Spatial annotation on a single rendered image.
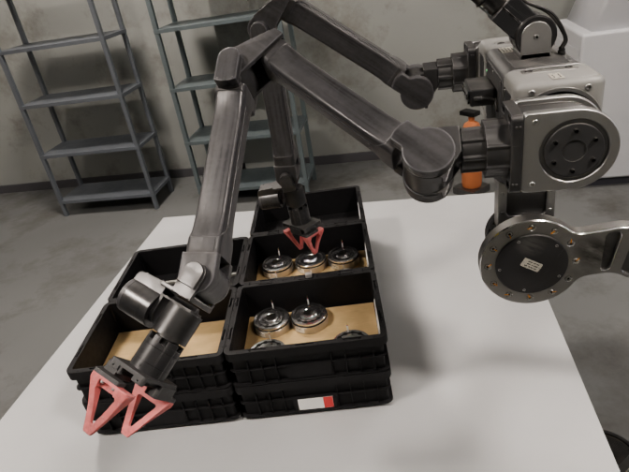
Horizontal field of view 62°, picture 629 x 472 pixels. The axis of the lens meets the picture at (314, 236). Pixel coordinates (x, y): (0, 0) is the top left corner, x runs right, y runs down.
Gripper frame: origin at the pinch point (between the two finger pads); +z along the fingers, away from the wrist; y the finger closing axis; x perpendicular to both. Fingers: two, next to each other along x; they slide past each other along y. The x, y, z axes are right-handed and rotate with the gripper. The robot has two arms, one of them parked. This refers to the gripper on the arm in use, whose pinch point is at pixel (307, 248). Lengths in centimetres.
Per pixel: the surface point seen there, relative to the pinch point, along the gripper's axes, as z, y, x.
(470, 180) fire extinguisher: 84, -94, 224
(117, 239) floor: 80, -284, 31
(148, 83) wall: -14, -351, 128
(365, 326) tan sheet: 17.2, 22.2, -3.3
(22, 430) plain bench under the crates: 25, -38, -83
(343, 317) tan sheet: 16.6, 14.8, -4.2
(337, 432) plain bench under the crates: 30, 31, -27
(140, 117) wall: 14, -366, 117
